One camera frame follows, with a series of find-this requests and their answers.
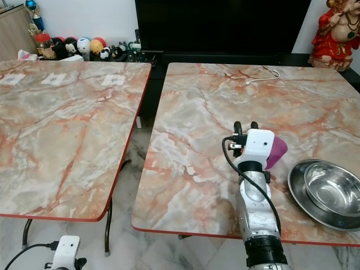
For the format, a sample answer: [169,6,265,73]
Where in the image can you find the red lidded jar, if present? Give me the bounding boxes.
[34,32,54,60]

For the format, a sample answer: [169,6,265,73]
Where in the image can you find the black round doll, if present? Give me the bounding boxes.
[52,37,79,60]

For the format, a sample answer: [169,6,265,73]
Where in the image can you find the purple plastic wrist cover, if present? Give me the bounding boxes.
[264,137,288,170]

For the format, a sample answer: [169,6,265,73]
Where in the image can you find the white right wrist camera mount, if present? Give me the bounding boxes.
[237,129,276,170]

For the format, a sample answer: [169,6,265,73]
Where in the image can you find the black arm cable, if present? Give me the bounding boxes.
[4,241,60,270]
[222,135,283,237]

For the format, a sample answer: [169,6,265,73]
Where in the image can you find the stainless steel bowl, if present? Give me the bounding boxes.
[303,162,360,219]

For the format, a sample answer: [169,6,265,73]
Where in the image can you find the marble pattern table red edge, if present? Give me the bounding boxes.
[131,62,360,248]
[0,60,153,222]

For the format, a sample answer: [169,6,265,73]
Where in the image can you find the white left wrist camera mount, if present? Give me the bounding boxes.
[52,235,81,270]

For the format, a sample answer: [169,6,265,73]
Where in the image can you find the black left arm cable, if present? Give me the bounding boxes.
[4,241,60,270]

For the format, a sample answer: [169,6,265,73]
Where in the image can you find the white paper tag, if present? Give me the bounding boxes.
[40,73,68,87]
[101,74,127,87]
[0,73,26,86]

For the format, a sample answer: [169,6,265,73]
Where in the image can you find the black metal table leg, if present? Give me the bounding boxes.
[103,160,131,258]
[22,218,33,249]

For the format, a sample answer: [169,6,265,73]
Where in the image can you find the pink tissue pack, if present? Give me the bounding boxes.
[17,49,39,61]

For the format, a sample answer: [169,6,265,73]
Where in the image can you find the black television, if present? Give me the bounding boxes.
[134,0,313,56]

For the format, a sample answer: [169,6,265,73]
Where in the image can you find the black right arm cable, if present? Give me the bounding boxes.
[222,135,283,237]

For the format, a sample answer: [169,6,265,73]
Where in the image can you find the blue and gold ornament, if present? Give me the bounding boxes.
[25,0,46,33]

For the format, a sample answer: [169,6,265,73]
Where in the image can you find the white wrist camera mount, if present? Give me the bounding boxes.
[237,129,276,170]
[52,235,81,270]

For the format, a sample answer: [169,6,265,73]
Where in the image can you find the wooden cabinet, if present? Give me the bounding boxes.
[0,4,38,61]

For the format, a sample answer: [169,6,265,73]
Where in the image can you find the red and gold statue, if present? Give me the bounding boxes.
[308,0,360,73]

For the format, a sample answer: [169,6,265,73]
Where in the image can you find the white and blue round doll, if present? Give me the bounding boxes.
[77,37,92,61]

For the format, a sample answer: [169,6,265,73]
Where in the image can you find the stainless steel plate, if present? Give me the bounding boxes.
[287,159,360,232]

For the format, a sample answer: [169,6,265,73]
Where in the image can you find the orange and yellow round doll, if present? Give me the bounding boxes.
[90,37,107,56]

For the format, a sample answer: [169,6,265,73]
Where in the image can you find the white cable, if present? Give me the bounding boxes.
[244,68,282,87]

